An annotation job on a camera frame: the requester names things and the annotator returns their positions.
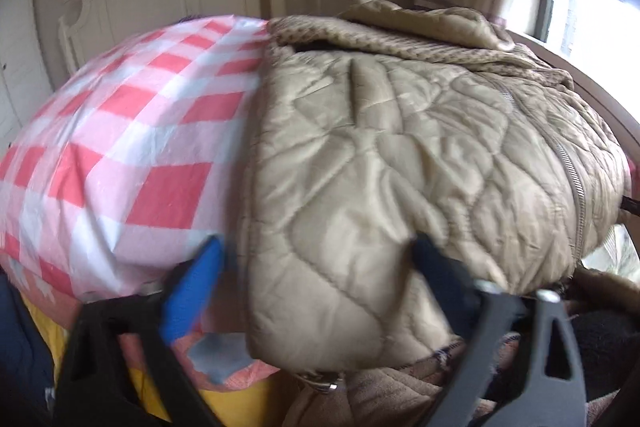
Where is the wooden window sill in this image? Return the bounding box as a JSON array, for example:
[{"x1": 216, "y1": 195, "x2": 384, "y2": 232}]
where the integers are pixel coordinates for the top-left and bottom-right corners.
[{"x1": 505, "y1": 29, "x2": 640, "y2": 158}]

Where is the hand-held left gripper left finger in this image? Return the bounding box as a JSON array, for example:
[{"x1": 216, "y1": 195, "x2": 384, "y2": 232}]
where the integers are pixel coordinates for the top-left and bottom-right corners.
[{"x1": 52, "y1": 236, "x2": 225, "y2": 427}]

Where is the dark blue cloth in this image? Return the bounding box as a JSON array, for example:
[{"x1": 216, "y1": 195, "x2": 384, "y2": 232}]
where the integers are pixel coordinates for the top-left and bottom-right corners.
[{"x1": 0, "y1": 274, "x2": 57, "y2": 427}]

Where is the white wardrobe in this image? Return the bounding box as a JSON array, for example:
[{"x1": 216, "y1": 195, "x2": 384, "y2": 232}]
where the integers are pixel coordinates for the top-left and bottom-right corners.
[{"x1": 0, "y1": 0, "x2": 56, "y2": 150}]

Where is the yellow flowered bed sheet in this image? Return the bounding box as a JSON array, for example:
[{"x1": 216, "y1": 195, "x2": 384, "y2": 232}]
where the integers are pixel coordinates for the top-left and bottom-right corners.
[{"x1": 47, "y1": 322, "x2": 283, "y2": 427}]

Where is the brown quilted cloth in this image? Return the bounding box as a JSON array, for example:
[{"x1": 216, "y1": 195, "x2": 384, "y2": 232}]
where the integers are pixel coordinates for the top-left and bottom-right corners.
[{"x1": 285, "y1": 342, "x2": 506, "y2": 427}]

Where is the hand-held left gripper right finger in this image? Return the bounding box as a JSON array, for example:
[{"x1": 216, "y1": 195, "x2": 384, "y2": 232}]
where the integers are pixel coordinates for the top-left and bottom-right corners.
[{"x1": 409, "y1": 233, "x2": 587, "y2": 427}]

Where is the beige quilted jacket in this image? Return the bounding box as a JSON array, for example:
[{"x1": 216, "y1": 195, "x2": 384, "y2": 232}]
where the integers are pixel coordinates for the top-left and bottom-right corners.
[{"x1": 234, "y1": 0, "x2": 633, "y2": 370}]

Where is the black fuzzy cloth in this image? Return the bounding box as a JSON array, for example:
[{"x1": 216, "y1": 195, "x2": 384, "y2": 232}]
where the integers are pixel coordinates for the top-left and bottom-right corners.
[{"x1": 567, "y1": 304, "x2": 640, "y2": 427}]

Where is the pink white checked blanket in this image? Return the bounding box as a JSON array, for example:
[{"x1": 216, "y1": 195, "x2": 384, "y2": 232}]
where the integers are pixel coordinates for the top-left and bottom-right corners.
[{"x1": 0, "y1": 17, "x2": 275, "y2": 310}]

